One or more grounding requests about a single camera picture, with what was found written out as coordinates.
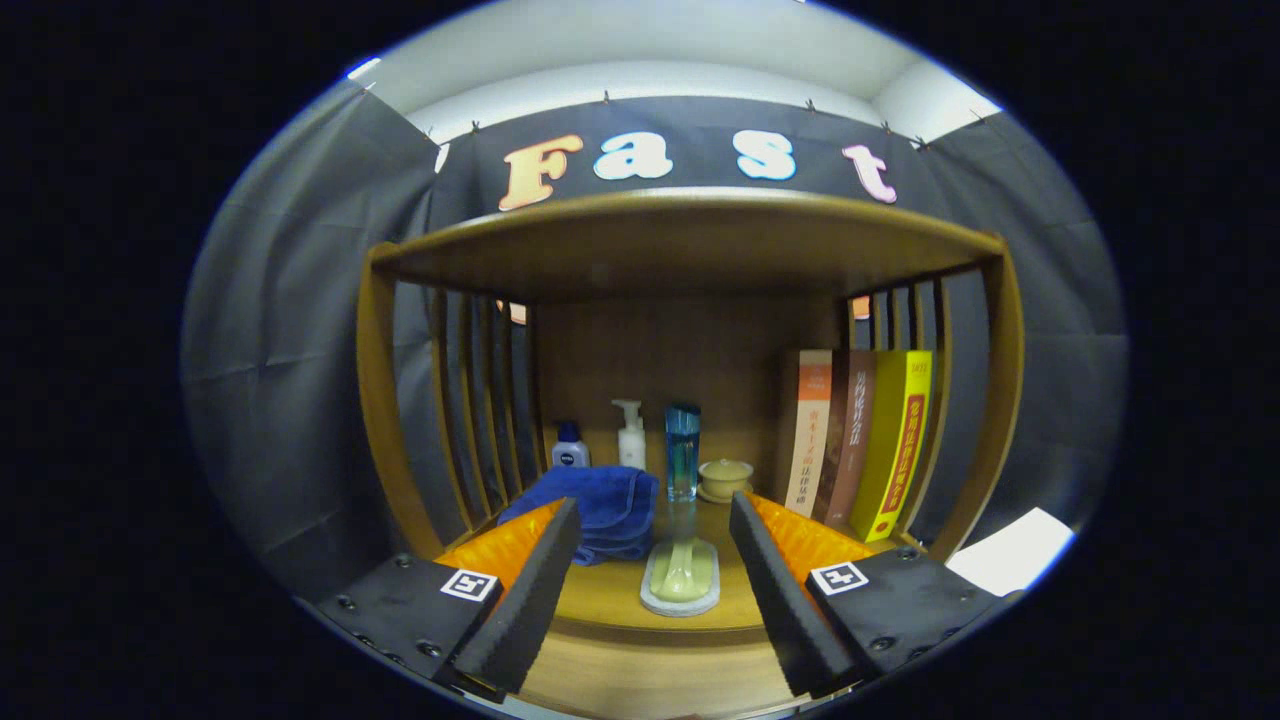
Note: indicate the blue folded towel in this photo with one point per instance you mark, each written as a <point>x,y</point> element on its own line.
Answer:
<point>610,500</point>

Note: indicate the tall blue glass bottle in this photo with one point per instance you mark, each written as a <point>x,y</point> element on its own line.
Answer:
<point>683,455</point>

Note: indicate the small white blue-capped bottle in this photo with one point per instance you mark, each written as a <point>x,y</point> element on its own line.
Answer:
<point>571,452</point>

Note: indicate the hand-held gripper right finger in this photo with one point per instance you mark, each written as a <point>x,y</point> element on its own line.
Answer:
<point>780,600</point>

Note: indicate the brown book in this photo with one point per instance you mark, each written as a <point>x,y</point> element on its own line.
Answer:
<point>852,440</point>

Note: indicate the white table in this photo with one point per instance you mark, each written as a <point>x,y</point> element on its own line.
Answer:
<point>1010,555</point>

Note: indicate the white pump bottle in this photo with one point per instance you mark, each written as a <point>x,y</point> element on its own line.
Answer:
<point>631,445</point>

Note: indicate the yellow book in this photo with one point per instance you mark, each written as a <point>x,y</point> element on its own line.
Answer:
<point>895,440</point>

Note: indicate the orange and white book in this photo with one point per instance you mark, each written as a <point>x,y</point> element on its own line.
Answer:
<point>808,440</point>

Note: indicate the wooden cabinet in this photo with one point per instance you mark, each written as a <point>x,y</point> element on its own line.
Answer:
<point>690,240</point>

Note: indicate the pale green scrubbing brush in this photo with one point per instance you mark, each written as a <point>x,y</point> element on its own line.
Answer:
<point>680,578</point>

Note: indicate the wooden countertop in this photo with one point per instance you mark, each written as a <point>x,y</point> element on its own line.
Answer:
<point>610,605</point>

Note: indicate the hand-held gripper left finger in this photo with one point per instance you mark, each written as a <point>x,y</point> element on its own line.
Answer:
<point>525,600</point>

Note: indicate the pale yellow lidded teacup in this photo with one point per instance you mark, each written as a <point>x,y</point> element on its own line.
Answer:
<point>725,478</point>

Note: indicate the black backdrop cloth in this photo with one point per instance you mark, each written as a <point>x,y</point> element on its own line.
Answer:
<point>290,350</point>

